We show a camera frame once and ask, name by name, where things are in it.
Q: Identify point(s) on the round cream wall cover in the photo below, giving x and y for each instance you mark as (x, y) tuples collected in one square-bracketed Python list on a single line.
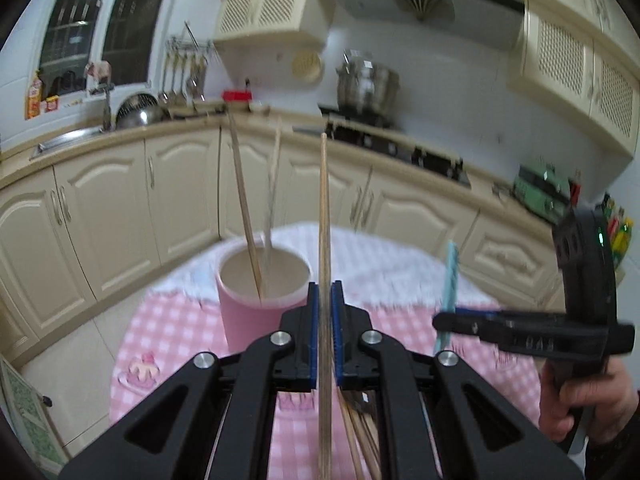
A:
[(306, 66)]

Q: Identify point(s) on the person's right hand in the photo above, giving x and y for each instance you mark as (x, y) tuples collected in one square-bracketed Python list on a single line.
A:
[(620, 400)]

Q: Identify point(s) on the yellow red seasoning bottle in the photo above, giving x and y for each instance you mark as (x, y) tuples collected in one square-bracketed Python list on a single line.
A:
[(34, 97)]

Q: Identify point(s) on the steel stockpot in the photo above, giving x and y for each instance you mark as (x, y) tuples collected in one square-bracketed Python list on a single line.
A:
[(367, 85)]

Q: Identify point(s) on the metal faucet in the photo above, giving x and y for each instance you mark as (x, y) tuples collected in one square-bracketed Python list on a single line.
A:
[(106, 105)]

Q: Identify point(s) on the green patterned panel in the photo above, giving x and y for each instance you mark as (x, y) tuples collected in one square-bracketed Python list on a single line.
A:
[(30, 410)]

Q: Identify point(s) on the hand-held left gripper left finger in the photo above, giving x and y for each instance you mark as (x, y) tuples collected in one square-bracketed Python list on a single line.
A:
[(313, 335)]

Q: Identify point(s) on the cream base cabinets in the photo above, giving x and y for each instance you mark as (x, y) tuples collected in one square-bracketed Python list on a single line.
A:
[(110, 210)]

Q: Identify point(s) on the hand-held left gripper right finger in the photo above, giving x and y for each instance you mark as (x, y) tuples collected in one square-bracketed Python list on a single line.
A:
[(336, 335)]

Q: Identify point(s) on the steel mixing bowl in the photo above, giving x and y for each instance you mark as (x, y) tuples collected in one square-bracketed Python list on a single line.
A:
[(140, 112)]

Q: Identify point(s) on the wooden chopstick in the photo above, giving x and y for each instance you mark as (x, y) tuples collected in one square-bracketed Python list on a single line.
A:
[(245, 200), (367, 452), (272, 195), (324, 220), (351, 440)]

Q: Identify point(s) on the cream lattice upper cabinet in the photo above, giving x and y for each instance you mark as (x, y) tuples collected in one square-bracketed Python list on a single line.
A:
[(270, 7), (575, 60)]

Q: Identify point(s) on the row of hanging metal ladles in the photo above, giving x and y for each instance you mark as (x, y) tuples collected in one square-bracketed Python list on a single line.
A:
[(190, 70)]

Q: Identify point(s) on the person's right forearm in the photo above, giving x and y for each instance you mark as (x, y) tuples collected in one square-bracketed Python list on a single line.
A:
[(615, 460)]

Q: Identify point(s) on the red box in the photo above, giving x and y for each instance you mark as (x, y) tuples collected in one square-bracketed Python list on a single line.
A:
[(237, 95)]

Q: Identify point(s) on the black gas stove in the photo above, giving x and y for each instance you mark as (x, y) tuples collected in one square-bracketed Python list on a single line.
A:
[(390, 147)]

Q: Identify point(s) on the green and yellow bottles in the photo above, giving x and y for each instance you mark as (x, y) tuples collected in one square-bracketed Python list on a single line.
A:
[(620, 235)]

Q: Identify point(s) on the range hood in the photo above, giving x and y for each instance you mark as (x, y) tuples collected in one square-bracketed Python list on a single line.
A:
[(425, 15)]

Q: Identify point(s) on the kitchen window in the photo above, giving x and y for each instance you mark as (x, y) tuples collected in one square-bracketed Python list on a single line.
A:
[(135, 25)]

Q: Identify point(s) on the pink cup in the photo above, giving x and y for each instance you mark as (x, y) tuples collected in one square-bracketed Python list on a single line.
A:
[(250, 320)]

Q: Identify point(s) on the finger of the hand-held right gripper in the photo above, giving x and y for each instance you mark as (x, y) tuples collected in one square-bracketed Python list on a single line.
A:
[(465, 324)]

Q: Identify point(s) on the steel sink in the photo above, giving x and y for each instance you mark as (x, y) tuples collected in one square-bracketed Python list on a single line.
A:
[(65, 141)]

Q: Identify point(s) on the green appliance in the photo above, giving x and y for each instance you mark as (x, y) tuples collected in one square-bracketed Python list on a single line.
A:
[(542, 192)]

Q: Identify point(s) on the pink checkered tablecloth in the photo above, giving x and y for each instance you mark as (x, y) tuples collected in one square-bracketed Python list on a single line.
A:
[(200, 410)]

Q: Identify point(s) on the pink toy figure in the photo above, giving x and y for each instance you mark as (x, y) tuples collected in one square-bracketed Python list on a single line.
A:
[(99, 75)]

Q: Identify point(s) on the beige kitchen countertop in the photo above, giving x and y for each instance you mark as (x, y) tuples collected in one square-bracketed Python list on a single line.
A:
[(135, 133)]

